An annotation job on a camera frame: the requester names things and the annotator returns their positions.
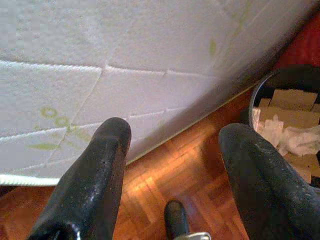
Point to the brown cardboard scrap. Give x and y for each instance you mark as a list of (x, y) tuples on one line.
[(292, 100)]

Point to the crumpled white tissue paper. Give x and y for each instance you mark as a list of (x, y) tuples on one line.
[(295, 140)]

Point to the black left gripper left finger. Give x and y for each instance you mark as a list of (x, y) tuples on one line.
[(85, 187)]

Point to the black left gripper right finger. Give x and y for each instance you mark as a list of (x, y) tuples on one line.
[(270, 195)]

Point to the red fabric sofa cover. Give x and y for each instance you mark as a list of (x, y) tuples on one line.
[(305, 45)]

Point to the white quilted mattress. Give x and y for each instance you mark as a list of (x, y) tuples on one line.
[(125, 62)]

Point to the black round waste bin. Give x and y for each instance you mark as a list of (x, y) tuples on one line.
[(295, 75)]

